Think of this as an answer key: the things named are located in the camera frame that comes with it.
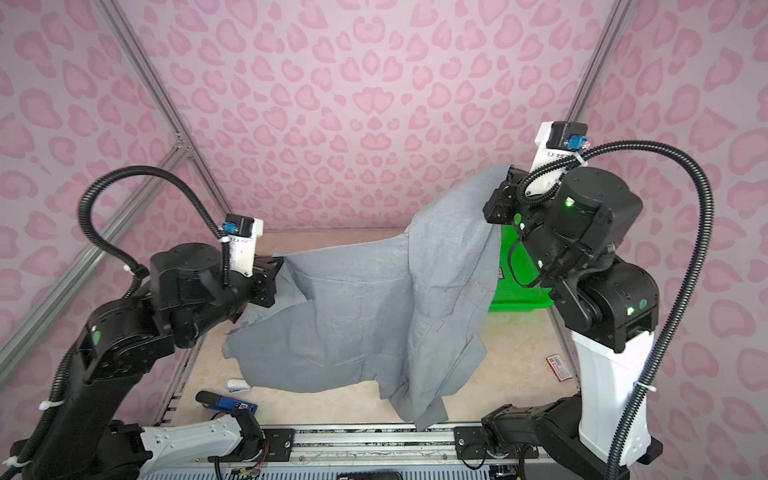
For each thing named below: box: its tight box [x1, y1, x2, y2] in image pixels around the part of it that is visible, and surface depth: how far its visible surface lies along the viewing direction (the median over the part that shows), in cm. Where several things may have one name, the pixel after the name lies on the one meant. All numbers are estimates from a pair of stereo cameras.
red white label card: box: [546, 354, 573, 382], surface depth 86 cm
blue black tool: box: [196, 390, 258, 414], surface depth 79 cm
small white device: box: [227, 379, 251, 393], surface depth 82 cm
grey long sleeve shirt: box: [222, 166, 510, 431], surface depth 62 cm
